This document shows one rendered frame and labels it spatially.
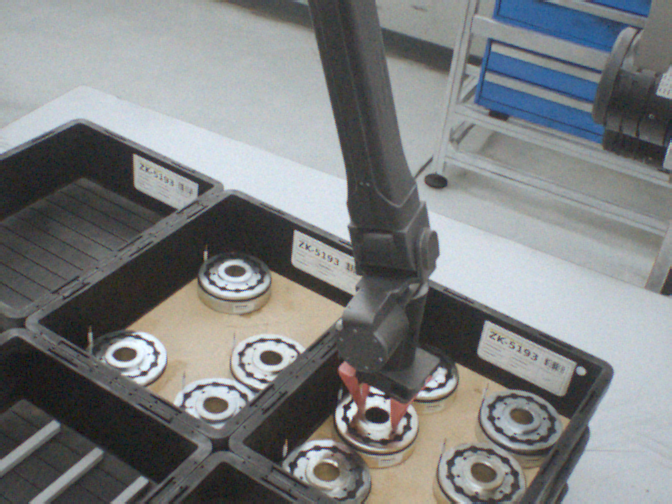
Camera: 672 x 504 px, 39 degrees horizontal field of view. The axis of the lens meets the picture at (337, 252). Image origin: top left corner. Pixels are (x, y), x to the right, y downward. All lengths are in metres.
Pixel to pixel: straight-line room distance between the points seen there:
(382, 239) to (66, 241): 0.62
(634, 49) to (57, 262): 0.86
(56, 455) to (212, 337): 0.27
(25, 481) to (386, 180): 0.52
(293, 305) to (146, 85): 2.44
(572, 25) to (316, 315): 1.77
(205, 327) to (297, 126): 2.24
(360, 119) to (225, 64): 3.01
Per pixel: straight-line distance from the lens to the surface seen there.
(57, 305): 1.20
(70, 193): 1.58
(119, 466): 1.15
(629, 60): 1.37
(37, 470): 1.15
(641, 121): 1.39
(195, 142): 1.97
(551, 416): 1.23
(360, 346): 0.98
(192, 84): 3.74
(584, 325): 1.65
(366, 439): 1.15
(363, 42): 0.88
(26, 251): 1.46
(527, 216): 3.22
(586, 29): 2.93
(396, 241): 0.97
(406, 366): 1.09
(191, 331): 1.31
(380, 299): 0.98
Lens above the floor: 1.69
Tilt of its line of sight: 36 degrees down
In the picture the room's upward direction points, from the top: 8 degrees clockwise
